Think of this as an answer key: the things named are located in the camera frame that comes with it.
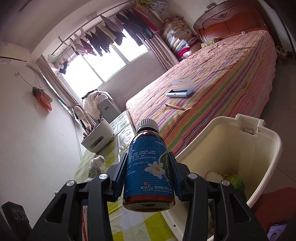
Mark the white air conditioner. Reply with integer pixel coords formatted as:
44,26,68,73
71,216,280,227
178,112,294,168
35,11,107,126
0,41,31,67

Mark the orange cloth on wall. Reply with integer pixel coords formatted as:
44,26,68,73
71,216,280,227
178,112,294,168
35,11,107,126
32,86,53,111

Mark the striped bed cover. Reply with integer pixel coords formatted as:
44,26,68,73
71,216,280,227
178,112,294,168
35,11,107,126
125,30,277,155

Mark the stack of folded quilts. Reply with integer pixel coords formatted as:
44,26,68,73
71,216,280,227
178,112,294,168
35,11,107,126
162,16,202,61

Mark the hanging clothes row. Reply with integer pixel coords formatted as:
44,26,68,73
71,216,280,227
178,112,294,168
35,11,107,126
58,8,158,81

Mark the yellow checked tablecloth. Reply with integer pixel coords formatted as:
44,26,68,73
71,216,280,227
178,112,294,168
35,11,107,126
74,110,183,241

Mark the white appliance with cloth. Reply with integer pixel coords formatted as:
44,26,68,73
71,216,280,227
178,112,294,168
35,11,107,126
82,89,122,123

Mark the yellow pencil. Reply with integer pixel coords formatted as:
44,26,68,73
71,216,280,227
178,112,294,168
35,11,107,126
165,103,186,111

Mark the red white medicine box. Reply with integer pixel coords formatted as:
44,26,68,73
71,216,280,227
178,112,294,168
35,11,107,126
81,199,88,241

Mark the pink curtain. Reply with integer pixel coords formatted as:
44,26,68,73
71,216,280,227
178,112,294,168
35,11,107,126
36,55,95,130
145,33,179,71

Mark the green plush doll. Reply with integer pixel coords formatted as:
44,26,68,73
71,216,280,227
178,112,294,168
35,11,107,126
223,174,245,192

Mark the white desk organizer box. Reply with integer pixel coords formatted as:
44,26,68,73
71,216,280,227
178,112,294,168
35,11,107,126
81,118,113,153

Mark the pink curtain right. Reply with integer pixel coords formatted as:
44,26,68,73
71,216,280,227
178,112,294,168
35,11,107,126
145,33,179,71

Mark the wooden headboard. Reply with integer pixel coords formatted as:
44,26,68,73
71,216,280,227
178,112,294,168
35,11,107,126
193,1,268,42

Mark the pink curtain left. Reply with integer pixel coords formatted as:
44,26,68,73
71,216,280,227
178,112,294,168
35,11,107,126
36,55,95,130

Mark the brown medicine bottle blue label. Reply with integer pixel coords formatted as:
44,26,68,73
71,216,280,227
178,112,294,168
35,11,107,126
123,118,176,212

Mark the cream plastic trash bin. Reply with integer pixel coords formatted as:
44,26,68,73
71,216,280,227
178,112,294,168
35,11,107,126
162,114,282,240

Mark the grey white notebook case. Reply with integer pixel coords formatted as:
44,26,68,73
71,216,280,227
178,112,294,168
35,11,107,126
166,78,195,98

